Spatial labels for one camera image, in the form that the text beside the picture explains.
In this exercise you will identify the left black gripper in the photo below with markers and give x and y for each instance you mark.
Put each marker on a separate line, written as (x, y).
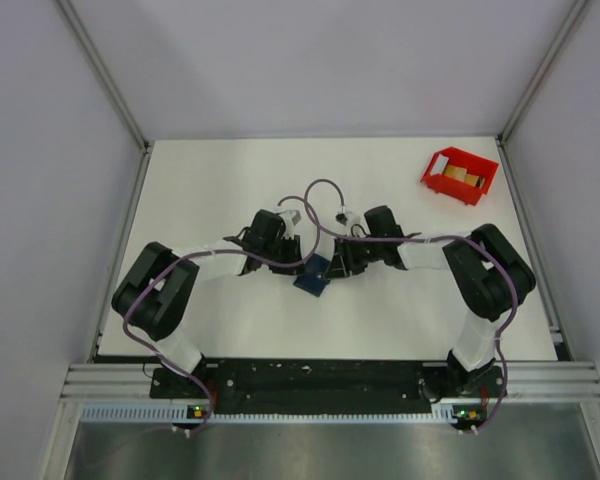
(293, 246)

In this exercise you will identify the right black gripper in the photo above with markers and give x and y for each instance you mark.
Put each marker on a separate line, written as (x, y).
(342, 261)

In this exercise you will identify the blue leather card holder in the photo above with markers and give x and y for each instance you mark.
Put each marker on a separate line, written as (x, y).
(313, 281)

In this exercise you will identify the red plastic bin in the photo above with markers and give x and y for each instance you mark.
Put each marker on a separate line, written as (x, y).
(434, 179)

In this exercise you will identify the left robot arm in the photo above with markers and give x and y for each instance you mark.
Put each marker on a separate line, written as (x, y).
(153, 296)

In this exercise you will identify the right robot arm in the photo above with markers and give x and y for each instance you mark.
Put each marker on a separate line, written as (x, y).
(491, 276)

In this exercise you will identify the gold credit card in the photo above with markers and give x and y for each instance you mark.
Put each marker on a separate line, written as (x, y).
(455, 172)

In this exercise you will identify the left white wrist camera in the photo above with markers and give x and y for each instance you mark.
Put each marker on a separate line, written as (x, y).
(290, 219)

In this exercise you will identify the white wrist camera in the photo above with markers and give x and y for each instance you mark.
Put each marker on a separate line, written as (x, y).
(348, 220)
(290, 219)

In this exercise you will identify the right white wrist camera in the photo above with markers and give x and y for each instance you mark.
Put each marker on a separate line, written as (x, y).
(348, 220)

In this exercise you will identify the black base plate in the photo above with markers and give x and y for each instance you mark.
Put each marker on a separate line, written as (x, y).
(302, 386)

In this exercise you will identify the right aluminium frame post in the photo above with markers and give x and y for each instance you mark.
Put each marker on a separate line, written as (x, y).
(568, 27)

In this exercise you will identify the aluminium frame post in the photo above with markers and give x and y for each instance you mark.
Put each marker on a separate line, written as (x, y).
(103, 76)
(568, 27)

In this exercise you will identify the grey slotted cable duct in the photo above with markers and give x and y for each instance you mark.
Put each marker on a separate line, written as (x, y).
(194, 414)

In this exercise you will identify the aluminium front rail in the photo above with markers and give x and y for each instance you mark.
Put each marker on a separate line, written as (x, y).
(544, 381)

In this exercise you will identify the left aluminium frame post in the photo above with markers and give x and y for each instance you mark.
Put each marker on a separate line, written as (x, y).
(103, 76)

